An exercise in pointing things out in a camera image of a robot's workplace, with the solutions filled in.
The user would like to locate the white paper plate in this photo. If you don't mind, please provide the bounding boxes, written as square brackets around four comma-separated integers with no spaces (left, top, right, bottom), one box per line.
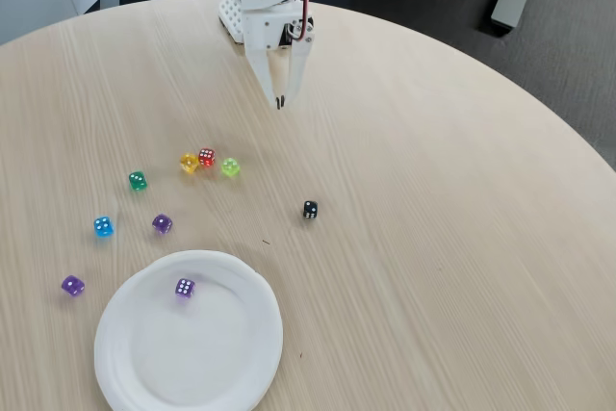
[93,249,284,411]

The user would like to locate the blue translucent dice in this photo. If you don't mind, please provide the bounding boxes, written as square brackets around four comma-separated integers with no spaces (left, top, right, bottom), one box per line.
[92,216,116,239]

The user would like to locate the purple translucent dice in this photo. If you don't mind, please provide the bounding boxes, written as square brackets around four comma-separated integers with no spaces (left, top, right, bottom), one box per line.
[151,213,174,236]
[174,277,196,301]
[61,274,87,298]

